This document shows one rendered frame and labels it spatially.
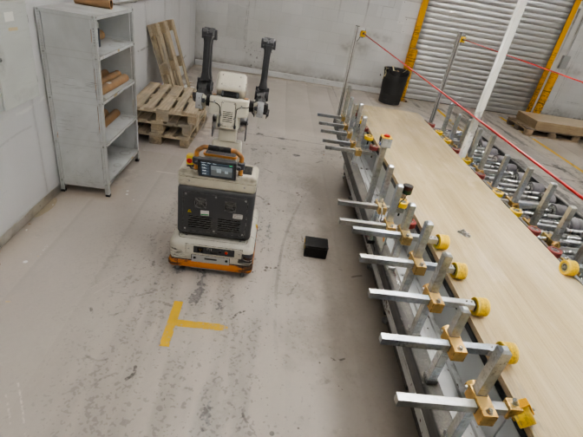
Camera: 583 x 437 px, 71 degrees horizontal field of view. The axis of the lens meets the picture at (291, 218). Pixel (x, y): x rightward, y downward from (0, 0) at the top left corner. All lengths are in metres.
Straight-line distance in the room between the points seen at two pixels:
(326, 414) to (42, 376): 1.55
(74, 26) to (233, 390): 2.88
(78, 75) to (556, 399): 3.68
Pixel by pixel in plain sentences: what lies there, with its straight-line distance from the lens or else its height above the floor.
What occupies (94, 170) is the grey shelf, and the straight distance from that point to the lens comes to 4.13.
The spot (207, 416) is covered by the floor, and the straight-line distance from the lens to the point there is 2.42.
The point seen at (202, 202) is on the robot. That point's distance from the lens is 2.95.
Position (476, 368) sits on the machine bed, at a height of 0.75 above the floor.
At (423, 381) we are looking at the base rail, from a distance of 1.88.
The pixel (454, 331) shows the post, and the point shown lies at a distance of 1.69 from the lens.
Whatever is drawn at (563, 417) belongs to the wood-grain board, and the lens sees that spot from 1.79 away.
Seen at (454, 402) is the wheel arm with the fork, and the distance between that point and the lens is 1.51.
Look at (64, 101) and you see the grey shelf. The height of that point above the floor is 0.87.
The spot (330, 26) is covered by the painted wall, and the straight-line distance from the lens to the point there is 9.87.
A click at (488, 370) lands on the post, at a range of 1.49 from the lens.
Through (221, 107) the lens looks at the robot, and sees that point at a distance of 3.02.
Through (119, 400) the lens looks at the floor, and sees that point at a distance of 2.51.
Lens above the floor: 2.03
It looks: 30 degrees down
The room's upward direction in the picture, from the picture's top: 10 degrees clockwise
